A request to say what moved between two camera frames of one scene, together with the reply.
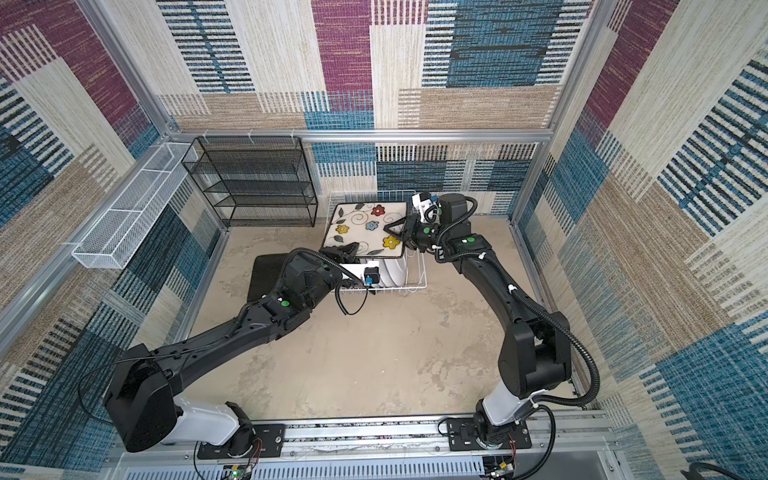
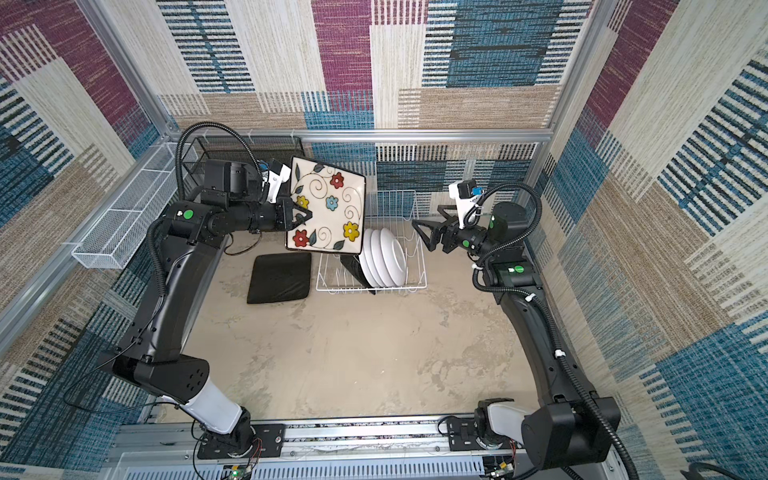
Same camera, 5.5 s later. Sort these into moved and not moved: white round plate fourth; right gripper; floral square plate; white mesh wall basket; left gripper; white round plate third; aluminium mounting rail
Moved: right gripper; floral square plate; left gripper
Not moved: white round plate fourth; aluminium mounting rail; white round plate third; white mesh wall basket
